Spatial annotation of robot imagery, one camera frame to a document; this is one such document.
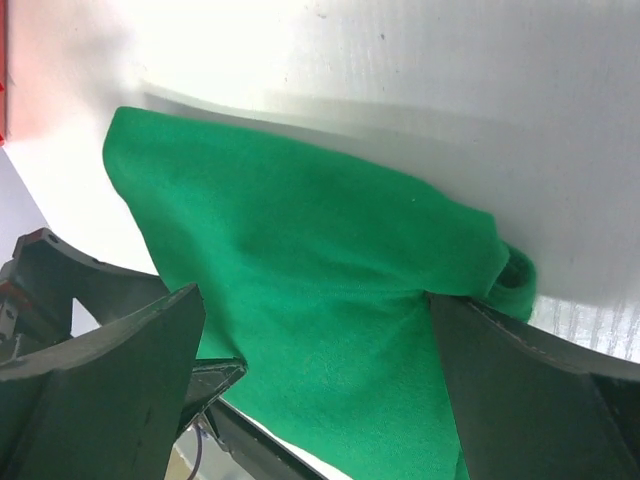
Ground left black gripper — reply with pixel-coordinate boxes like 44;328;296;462
1;228;165;363

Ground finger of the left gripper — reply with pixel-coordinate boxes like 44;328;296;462
179;358;247;430

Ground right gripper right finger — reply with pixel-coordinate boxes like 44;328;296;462
429;295;639;479

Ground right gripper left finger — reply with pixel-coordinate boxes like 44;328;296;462
1;285;205;479

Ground green t shirt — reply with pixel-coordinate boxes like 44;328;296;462
103;107;536;479

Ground red plastic bin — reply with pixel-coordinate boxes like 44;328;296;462
0;0;8;147

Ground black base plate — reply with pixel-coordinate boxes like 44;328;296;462
204;400;326;480

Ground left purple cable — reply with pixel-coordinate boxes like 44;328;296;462
187;424;206;480

